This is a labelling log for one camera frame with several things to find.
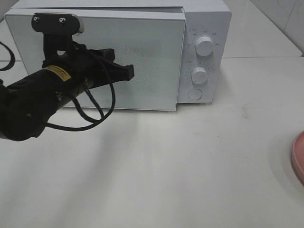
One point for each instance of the white round door release button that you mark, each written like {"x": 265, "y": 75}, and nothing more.
{"x": 195, "y": 94}

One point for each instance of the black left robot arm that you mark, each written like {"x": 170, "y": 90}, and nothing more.
{"x": 25, "y": 108}

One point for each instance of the white microwave knob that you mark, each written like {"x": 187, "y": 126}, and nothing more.
{"x": 199, "y": 75}
{"x": 204, "y": 45}

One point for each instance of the pink round plate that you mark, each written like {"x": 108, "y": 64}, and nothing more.
{"x": 297, "y": 156}

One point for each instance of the white microwave door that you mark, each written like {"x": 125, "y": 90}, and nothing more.
{"x": 150, "y": 41}

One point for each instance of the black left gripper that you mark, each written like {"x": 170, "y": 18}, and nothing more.
{"x": 70, "y": 66}

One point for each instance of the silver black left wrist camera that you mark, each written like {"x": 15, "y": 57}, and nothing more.
{"x": 54, "y": 23}

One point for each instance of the white microwave oven body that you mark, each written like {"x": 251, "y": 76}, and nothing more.
{"x": 203, "y": 17}

